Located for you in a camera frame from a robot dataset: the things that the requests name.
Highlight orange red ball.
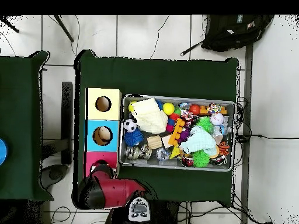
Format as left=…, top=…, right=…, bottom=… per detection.
left=189, top=104, right=201, bottom=116

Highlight black tripod leg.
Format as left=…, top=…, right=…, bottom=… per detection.
left=53, top=15, right=75, bottom=43
left=0, top=16, right=20, bottom=33

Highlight yellow seamed ball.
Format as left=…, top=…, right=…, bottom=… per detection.
left=162, top=101, right=176, bottom=116

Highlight black upright panel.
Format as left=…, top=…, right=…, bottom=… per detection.
left=61, top=81, right=74, bottom=165

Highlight wooden box three holes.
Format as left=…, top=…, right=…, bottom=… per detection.
left=84, top=87, right=123, bottom=179

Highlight mint green waffle cloth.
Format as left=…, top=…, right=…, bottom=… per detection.
left=179, top=125, right=218, bottom=157

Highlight black white soccer ball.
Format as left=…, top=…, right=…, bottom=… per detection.
left=123, top=118, right=138, bottom=133

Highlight black floor cable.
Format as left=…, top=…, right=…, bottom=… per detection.
left=235, top=134, right=299, bottom=141

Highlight orange toy building block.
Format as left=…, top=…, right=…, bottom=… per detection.
left=168, top=117, right=186, bottom=146

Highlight grey metal rail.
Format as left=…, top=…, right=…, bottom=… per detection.
left=240, top=43, right=254, bottom=224

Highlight blue spiky ball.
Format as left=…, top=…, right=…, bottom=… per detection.
left=123, top=128, right=144, bottom=148

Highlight yellow triangle block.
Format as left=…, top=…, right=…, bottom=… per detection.
left=169, top=145, right=181, bottom=160

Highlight white baseball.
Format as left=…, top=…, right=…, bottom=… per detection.
left=210, top=113, right=225, bottom=126

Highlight blue round dish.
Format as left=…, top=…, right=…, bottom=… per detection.
left=0, top=137, right=9, bottom=166

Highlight dark green table cloth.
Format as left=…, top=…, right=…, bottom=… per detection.
left=74, top=50, right=239, bottom=207
left=0, top=51, right=53, bottom=201

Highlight silver mesh bin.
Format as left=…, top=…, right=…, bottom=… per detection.
left=119, top=93, right=237, bottom=172

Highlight cream waffle cloth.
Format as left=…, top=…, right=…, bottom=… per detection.
left=130, top=97, right=169, bottom=135

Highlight grey oval base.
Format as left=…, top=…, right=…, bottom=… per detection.
left=40, top=163, right=69, bottom=190

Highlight green spiky ball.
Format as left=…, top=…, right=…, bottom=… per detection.
left=191, top=149, right=211, bottom=168

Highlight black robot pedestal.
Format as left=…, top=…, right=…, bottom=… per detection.
left=105, top=199, right=180, bottom=224

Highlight black backpack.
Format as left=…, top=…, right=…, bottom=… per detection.
left=200, top=15, right=275, bottom=53

